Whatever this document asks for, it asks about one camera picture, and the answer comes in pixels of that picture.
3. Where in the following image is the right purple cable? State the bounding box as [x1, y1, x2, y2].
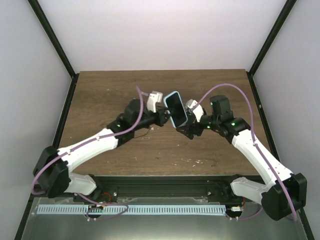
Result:
[191, 83, 298, 222]

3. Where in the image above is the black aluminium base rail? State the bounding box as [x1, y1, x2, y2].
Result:
[87, 175, 244, 204]

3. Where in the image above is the black frame post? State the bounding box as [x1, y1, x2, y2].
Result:
[248, 0, 298, 76]
[26, 0, 80, 78]

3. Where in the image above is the right black frame post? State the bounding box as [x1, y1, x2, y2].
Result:
[248, 0, 298, 76]

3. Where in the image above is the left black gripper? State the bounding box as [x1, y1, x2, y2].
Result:
[133, 105, 175, 131]

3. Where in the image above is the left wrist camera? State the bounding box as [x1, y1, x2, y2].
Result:
[146, 91, 163, 113]

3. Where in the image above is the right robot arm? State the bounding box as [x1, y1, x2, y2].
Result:
[165, 92, 307, 221]

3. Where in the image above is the light blue cable duct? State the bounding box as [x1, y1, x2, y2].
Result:
[36, 204, 226, 216]

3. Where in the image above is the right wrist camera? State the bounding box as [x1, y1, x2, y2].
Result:
[184, 99, 204, 123]

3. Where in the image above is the left black frame post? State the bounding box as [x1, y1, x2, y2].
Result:
[26, 0, 80, 78]

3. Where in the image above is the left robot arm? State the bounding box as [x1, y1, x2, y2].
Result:
[32, 99, 169, 202]

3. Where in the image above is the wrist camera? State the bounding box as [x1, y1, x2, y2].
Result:
[184, 99, 204, 123]
[146, 91, 163, 113]

